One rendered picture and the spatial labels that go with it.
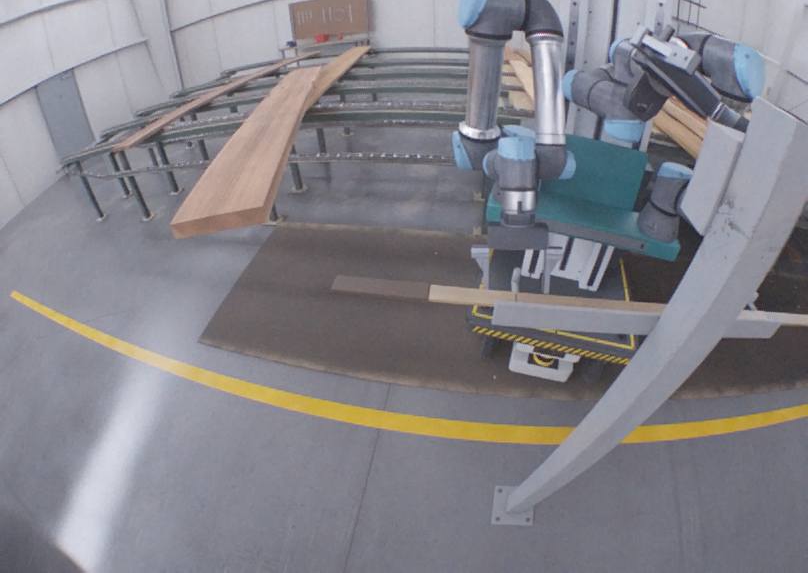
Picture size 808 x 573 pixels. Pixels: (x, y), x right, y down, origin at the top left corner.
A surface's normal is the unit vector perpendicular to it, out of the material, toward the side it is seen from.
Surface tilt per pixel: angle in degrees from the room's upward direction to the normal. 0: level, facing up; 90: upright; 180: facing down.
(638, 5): 90
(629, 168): 90
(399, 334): 0
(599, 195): 90
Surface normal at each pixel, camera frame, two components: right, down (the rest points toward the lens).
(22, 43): 0.99, 0.04
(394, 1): -0.19, 0.62
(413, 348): -0.04, -0.75
